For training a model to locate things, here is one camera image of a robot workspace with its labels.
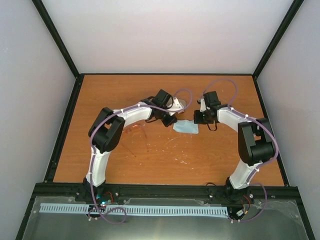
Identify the orange tinted sunglasses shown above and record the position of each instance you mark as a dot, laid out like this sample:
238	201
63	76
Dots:
134	140

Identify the light blue slotted cable duct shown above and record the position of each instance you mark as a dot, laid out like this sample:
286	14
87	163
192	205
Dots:
138	210

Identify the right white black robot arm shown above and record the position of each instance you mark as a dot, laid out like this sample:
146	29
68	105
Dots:
256	143

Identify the light blue cleaning cloth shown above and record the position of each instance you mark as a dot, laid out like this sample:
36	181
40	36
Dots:
186	127

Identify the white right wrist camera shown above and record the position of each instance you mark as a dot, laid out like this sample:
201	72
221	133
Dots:
202	104

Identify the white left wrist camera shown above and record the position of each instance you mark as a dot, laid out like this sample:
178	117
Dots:
176	106

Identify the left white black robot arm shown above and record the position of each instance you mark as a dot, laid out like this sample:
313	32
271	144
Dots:
106	131

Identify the brown plaid glasses case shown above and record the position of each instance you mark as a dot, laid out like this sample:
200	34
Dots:
180	103

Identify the black aluminium frame rail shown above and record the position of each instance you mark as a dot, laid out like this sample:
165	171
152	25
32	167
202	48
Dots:
122	192

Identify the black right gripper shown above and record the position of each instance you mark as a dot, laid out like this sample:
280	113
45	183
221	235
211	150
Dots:
197	120

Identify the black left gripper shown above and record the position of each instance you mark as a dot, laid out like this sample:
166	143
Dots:
171	119

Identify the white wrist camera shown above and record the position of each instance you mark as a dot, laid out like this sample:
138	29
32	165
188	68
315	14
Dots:
176	106
202	104

